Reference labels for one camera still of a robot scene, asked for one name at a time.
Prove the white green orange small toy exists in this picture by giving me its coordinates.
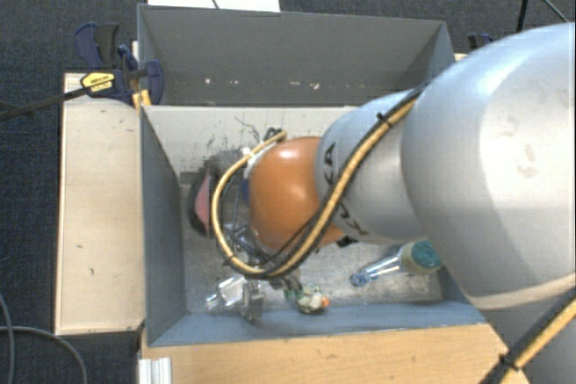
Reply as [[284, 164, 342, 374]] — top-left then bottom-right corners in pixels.
[[294, 284, 331, 315]]

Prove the clear tool with teal end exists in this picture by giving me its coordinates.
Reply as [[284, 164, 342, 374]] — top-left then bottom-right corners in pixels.
[[349, 239, 445, 288]]

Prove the black and pink rounded object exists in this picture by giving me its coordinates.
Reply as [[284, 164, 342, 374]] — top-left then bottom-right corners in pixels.
[[185, 165, 219, 238]]

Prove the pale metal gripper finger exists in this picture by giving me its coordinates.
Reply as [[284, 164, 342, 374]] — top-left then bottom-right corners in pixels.
[[241, 281, 253, 321], [250, 292, 266, 323]]

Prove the clear glass object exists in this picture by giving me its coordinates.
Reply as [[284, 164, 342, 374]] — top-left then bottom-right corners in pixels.
[[204, 275, 247, 312]]

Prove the grey metal bin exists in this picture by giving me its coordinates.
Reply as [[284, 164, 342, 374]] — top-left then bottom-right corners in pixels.
[[136, 3, 488, 348]]

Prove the pale wood flat board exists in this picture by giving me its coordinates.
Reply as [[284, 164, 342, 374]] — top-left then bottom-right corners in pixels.
[[54, 71, 147, 336]]

